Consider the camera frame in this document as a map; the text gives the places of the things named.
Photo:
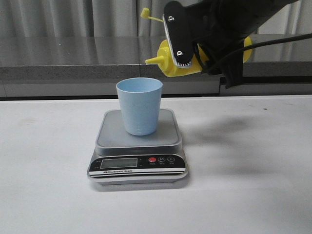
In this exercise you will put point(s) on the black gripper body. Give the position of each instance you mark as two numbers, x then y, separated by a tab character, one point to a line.
221	26

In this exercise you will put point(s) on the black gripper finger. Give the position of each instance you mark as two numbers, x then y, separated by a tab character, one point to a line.
178	34

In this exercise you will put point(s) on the yellow squeeze bottle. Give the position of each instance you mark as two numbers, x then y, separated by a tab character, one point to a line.
164	58

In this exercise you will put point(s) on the light blue plastic cup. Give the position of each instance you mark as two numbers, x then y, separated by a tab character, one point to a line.
139	100

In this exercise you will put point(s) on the silver digital kitchen scale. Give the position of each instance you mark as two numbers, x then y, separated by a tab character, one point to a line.
122	162

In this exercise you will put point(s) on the grey stone counter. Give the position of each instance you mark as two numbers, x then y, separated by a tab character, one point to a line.
90	67

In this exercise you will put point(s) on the grey curtain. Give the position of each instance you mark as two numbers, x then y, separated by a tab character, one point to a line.
119	18

